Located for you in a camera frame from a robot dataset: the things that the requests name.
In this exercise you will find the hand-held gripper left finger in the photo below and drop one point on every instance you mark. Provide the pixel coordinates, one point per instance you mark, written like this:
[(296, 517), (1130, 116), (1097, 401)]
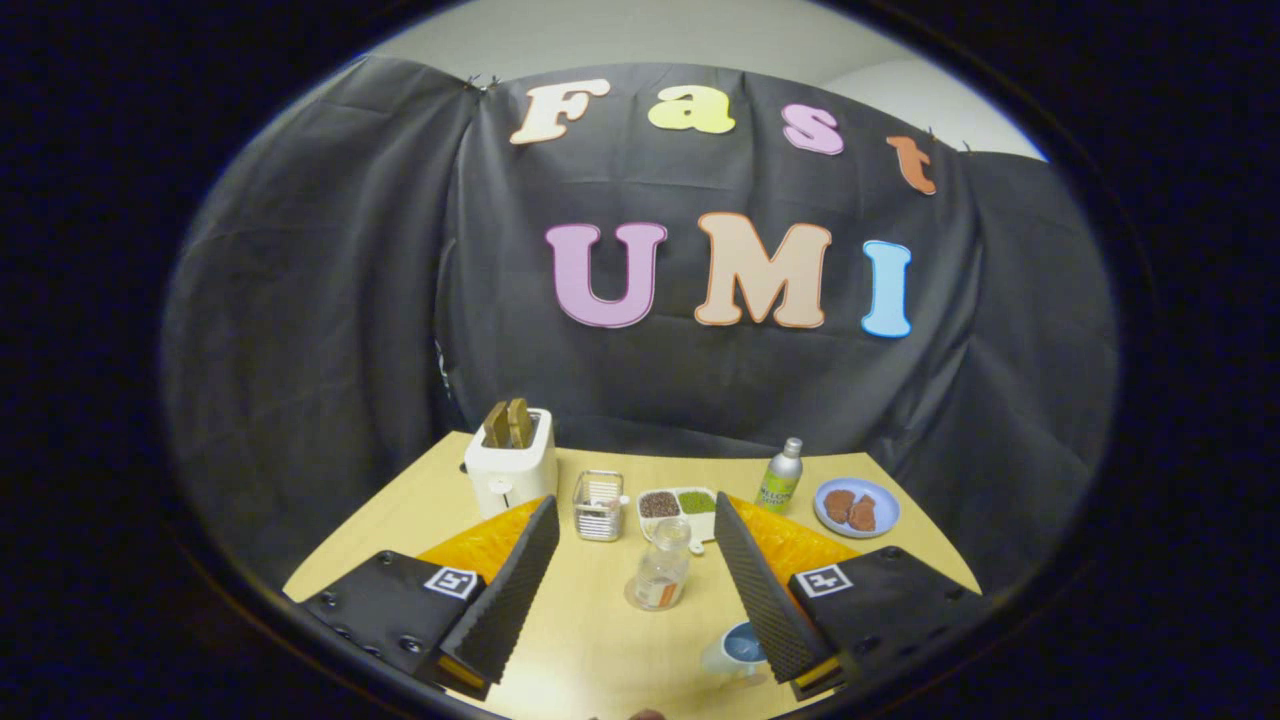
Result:
[(515, 590)]

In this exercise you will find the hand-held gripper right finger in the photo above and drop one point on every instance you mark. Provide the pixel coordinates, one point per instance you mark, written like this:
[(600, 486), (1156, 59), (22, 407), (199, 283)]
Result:
[(765, 595)]

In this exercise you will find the white cup blue inside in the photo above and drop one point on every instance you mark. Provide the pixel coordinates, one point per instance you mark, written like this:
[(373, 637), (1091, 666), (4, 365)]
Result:
[(738, 648)]

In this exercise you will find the clear juice bottle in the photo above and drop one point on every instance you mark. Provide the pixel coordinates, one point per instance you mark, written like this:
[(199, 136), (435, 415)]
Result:
[(662, 570)]

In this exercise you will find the green metal bottle silver cap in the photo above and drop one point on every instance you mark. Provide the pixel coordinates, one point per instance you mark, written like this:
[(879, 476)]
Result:
[(779, 482)]

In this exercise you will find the wooden table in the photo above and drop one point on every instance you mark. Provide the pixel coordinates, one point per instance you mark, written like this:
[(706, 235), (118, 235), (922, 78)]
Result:
[(600, 640)]

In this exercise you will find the white toaster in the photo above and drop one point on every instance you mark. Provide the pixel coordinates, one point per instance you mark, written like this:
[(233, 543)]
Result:
[(508, 478)]

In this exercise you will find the brown cookie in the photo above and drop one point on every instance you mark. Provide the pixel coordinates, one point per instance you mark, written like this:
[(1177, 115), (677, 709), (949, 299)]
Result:
[(838, 505), (863, 514)]

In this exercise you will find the metal mesh basket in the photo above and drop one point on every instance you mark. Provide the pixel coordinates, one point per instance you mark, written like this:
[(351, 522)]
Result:
[(599, 508)]

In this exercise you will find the white divided bean dish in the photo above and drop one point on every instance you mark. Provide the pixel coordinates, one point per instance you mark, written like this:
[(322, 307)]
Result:
[(680, 505)]

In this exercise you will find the blue plate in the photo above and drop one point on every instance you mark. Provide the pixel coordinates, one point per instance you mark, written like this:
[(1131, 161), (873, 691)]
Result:
[(886, 500)]

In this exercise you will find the brown toast slice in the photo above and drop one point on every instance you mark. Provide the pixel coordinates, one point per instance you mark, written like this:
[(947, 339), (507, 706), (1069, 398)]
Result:
[(496, 426), (520, 422)]

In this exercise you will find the black backdrop cloth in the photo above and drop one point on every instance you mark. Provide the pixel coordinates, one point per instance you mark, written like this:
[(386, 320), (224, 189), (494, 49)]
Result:
[(330, 330)]

